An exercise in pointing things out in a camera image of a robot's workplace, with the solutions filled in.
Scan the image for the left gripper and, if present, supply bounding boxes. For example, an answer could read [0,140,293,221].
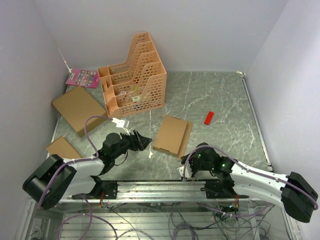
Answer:
[111,128,152,160]

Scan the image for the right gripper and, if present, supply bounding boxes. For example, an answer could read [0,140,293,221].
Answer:
[180,151,213,178]

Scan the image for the brown cardboard box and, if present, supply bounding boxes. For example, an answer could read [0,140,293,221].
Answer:
[152,115,193,159]

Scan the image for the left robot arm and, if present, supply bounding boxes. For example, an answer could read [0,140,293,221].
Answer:
[22,130,152,210]

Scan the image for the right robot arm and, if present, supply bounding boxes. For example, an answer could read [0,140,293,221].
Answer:
[177,142,319,223]

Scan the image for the large folded cardboard box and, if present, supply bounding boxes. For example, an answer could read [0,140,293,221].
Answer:
[52,86,107,137]

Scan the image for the small folded cardboard box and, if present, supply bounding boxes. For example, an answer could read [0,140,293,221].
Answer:
[45,136,82,159]

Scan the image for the red rectangular block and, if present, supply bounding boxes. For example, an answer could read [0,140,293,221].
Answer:
[204,111,214,125]

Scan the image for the orange plastic file organizer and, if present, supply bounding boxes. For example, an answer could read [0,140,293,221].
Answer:
[97,32,167,119]

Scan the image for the pink sticker sheet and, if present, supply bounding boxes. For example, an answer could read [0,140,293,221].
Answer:
[65,68,100,89]

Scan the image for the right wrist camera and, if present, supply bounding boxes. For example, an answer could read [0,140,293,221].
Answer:
[176,163,194,181]

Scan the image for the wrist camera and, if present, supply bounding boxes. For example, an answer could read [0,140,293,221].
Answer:
[111,117,130,134]
[176,163,194,181]

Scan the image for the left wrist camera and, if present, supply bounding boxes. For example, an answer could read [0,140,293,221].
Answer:
[111,117,130,134]

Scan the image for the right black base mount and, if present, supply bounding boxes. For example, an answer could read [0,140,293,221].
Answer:
[200,180,237,199]

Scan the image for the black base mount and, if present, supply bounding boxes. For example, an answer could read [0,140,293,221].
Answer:
[101,181,118,200]
[200,180,237,199]

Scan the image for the aluminium mounting rail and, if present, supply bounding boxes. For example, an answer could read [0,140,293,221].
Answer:
[59,180,276,201]

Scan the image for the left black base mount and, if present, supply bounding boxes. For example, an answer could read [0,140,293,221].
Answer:
[101,181,118,200]

